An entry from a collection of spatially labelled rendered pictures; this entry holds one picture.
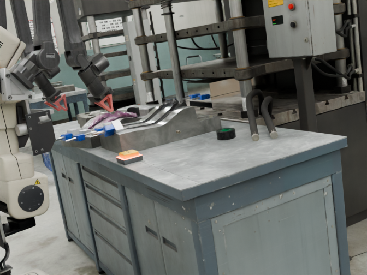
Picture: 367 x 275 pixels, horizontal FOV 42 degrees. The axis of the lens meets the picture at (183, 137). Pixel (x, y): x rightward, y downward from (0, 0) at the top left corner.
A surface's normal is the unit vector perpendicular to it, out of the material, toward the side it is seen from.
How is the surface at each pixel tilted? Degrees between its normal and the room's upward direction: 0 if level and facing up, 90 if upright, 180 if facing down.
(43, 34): 80
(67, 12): 90
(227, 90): 90
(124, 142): 90
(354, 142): 90
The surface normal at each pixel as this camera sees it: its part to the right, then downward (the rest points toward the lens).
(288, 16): -0.86, 0.23
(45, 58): 0.65, 0.06
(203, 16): 0.36, 0.14
